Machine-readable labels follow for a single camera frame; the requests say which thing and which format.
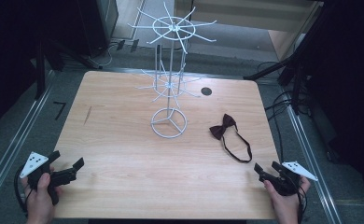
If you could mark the dark maroon bow tie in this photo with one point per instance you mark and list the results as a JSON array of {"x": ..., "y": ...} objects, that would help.
[{"x": 220, "y": 128}]

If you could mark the person's right hand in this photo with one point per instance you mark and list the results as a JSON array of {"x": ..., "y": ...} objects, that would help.
[{"x": 285, "y": 203}]

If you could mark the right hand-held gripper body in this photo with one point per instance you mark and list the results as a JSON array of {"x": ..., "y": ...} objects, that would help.
[{"x": 287, "y": 182}]

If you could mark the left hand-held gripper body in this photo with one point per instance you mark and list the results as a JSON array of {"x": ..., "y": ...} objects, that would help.
[{"x": 33, "y": 162}]

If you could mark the black metal stand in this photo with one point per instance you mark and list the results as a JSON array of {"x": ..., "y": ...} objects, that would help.
[
  {"x": 295, "y": 71},
  {"x": 40, "y": 71}
]

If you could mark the metal floor rail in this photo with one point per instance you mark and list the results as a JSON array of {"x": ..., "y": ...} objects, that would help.
[
  {"x": 314, "y": 165},
  {"x": 12, "y": 149}
]

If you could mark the person's left hand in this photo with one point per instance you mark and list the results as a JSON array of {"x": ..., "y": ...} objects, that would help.
[{"x": 40, "y": 202}]

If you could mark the black cabinet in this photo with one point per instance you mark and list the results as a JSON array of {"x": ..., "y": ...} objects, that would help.
[{"x": 99, "y": 25}]

